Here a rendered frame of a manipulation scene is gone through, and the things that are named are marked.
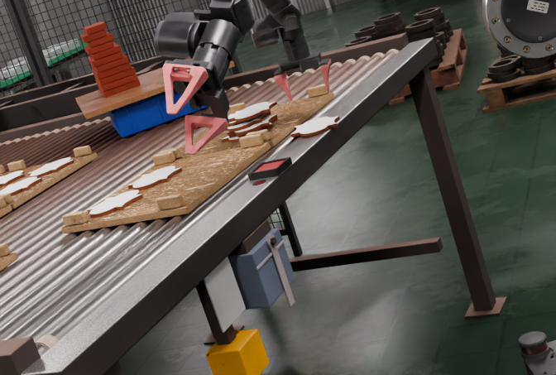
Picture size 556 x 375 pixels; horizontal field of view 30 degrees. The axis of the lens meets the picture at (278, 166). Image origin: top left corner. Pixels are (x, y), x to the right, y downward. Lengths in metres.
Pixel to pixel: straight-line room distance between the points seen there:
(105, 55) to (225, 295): 1.62
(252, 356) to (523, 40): 0.80
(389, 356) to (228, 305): 1.45
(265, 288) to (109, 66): 1.55
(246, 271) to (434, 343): 1.41
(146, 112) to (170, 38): 1.73
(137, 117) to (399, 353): 1.13
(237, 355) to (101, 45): 1.71
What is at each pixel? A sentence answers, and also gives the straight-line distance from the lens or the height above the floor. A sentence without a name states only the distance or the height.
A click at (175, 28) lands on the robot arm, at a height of 1.33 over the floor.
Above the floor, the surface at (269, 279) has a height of 0.76.
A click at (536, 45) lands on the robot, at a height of 1.06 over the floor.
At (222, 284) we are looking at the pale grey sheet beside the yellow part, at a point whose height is 0.81.
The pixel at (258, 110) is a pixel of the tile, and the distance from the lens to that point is 2.64.
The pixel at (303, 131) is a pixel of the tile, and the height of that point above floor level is 0.93.
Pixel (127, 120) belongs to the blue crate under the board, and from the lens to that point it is 3.35.
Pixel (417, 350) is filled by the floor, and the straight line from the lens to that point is 3.42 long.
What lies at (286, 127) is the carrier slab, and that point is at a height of 0.94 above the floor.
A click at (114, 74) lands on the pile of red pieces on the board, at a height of 1.10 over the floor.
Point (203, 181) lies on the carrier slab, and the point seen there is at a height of 0.94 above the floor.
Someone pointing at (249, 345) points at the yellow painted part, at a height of 0.69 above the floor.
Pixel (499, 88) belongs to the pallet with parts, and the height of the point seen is 0.12.
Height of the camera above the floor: 1.47
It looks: 14 degrees down
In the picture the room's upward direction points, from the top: 18 degrees counter-clockwise
